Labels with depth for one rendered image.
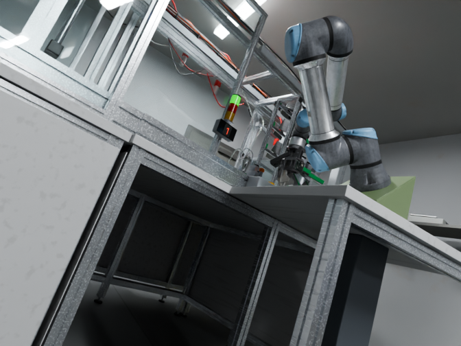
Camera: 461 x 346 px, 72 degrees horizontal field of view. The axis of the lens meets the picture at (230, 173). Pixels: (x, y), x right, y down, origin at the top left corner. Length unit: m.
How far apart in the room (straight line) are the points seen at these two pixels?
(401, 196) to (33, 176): 1.17
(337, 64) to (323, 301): 0.86
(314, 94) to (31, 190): 0.92
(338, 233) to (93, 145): 0.69
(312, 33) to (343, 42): 0.12
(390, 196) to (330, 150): 0.26
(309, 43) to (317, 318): 0.84
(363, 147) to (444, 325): 3.17
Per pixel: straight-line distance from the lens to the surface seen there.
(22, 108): 0.95
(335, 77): 1.34
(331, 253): 0.78
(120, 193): 1.00
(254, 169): 1.63
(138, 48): 1.11
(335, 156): 1.22
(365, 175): 1.28
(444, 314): 4.23
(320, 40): 1.19
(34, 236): 0.96
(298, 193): 0.89
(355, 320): 1.23
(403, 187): 1.32
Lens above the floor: 0.62
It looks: 14 degrees up
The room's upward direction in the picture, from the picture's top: 20 degrees clockwise
